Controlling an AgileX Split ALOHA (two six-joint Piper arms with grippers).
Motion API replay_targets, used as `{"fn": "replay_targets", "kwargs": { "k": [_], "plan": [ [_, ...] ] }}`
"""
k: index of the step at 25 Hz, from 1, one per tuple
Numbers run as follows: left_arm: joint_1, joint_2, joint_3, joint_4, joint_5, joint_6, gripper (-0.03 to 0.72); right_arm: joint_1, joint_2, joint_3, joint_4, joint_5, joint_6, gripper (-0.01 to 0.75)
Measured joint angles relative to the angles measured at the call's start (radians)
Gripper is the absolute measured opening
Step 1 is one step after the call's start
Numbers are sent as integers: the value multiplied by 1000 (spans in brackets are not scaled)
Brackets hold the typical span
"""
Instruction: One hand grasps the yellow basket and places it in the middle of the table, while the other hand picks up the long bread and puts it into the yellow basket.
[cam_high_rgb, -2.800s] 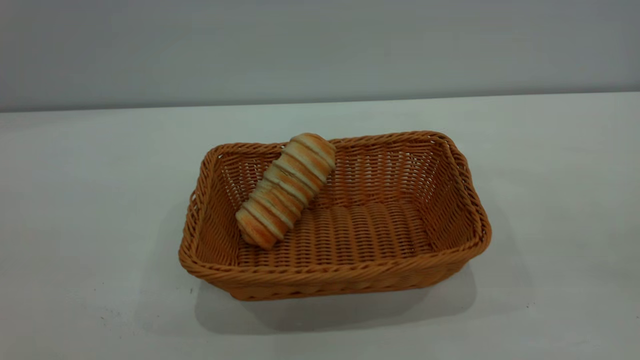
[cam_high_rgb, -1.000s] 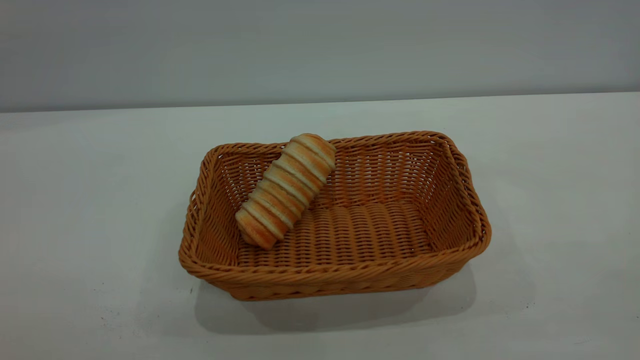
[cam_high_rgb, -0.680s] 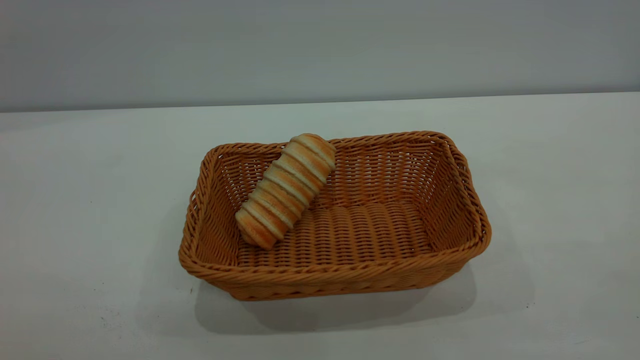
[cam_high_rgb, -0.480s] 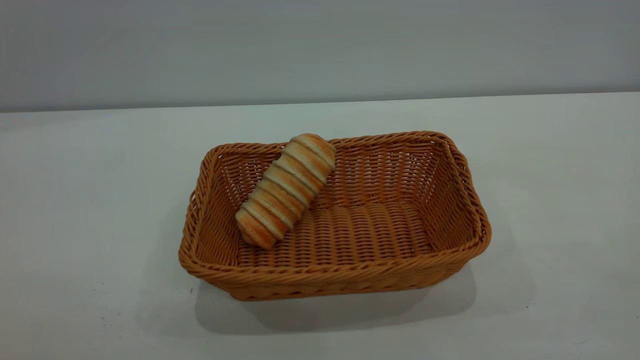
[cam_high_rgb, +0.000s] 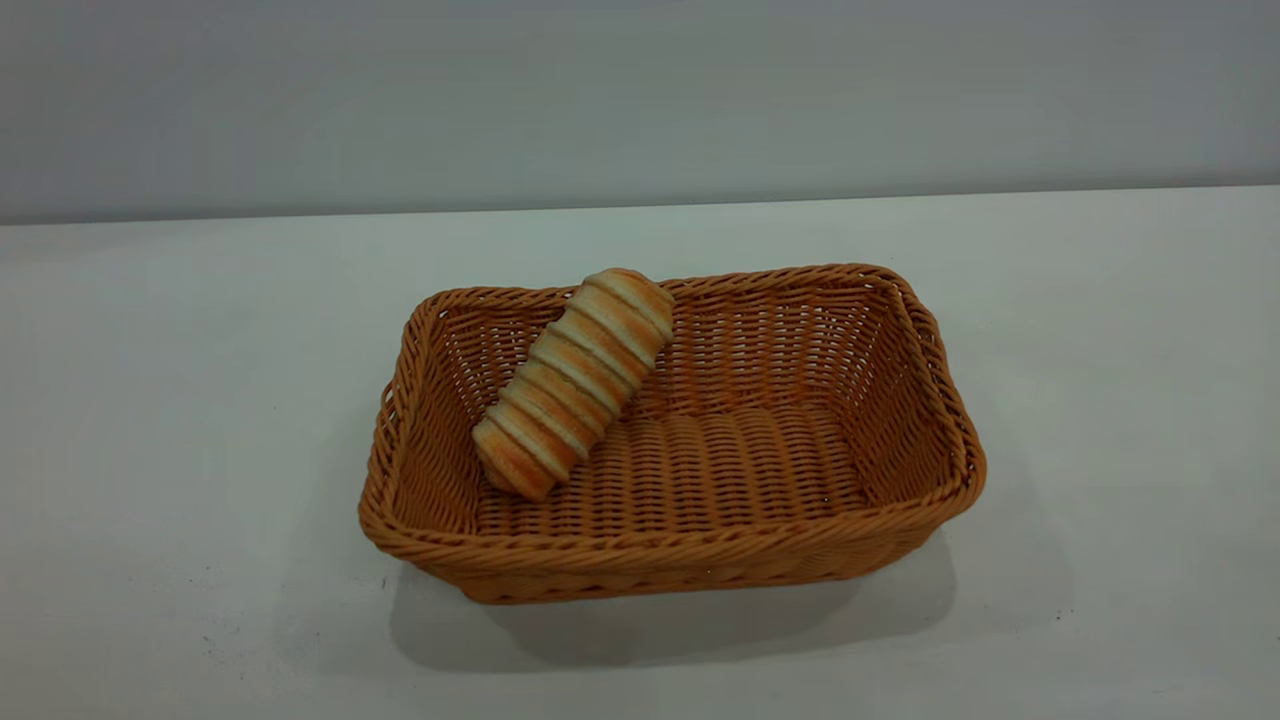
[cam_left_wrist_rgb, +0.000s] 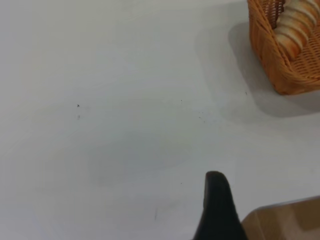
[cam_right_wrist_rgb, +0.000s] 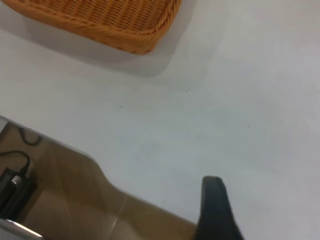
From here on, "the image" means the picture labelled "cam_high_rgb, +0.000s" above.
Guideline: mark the orange woven wicker basket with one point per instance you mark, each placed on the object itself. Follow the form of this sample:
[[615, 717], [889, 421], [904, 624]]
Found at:
[[760, 470]]

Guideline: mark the striped orange bread roll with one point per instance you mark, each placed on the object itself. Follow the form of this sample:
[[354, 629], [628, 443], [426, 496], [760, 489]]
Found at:
[[575, 380]]

